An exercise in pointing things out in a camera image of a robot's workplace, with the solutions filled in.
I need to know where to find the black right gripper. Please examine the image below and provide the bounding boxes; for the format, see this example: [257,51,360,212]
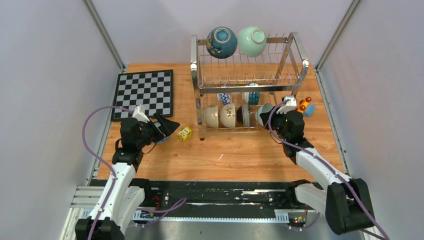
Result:
[260,106,290,142]

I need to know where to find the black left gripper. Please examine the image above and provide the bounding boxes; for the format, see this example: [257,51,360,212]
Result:
[136,112,180,149]

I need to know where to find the pale green striped bowl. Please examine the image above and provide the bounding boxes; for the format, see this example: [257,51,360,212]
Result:
[255,103,274,127]

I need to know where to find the white blue floral bowl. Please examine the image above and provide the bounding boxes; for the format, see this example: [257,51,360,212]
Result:
[150,119,171,145]

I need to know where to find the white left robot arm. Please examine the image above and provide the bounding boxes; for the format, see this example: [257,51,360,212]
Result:
[74,113,180,240]

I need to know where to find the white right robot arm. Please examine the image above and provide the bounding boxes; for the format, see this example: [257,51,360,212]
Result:
[255,110,376,235]

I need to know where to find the steel two-tier dish rack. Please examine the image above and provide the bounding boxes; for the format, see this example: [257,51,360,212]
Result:
[190,31,310,141]

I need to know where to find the yellow green toy block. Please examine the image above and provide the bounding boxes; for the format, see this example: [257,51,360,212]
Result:
[176,126,193,142]

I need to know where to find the dark patterned rim bowl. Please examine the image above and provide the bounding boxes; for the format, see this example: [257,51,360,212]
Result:
[236,103,251,128]

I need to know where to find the teal white striped bowl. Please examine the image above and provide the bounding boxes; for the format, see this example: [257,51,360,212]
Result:
[241,91,260,105]

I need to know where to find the cream bowl green leaf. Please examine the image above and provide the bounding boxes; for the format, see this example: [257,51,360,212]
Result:
[220,103,236,129]

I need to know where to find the orange blue toy car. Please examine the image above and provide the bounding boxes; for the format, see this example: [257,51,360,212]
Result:
[294,96,316,117]

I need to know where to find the black white chessboard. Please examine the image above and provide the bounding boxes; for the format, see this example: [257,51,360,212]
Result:
[112,69,174,118]

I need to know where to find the plain cream bowl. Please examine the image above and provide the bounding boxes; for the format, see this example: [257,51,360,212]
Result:
[204,104,219,129]

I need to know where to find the mint green glazed bowl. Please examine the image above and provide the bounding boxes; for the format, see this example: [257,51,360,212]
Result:
[237,26,267,58]

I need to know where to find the dark blue glazed bowl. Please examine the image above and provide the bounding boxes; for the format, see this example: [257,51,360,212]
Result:
[205,26,238,59]

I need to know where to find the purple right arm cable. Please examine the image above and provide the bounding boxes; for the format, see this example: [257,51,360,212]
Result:
[266,99,392,240]

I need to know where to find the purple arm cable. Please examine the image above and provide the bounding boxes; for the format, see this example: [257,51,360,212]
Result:
[81,105,188,240]
[266,99,392,240]

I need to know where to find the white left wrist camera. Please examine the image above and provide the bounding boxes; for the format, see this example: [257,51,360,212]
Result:
[132,104,151,123]

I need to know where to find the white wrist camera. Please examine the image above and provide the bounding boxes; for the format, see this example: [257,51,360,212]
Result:
[279,95,297,114]
[132,104,151,123]

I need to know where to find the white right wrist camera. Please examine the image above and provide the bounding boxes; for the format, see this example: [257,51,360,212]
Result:
[279,95,297,114]

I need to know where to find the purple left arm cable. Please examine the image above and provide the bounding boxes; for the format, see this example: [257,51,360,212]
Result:
[81,105,188,240]

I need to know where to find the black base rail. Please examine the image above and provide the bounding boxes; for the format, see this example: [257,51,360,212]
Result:
[89,178,309,220]

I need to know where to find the aluminium right frame post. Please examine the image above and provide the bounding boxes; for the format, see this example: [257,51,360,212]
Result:
[315,0,362,72]

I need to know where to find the aluminium frame post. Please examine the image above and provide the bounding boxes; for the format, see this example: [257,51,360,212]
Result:
[82,0,126,73]
[315,0,362,72]

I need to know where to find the aluminium left frame post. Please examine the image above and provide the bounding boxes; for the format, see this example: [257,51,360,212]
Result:
[82,0,126,73]

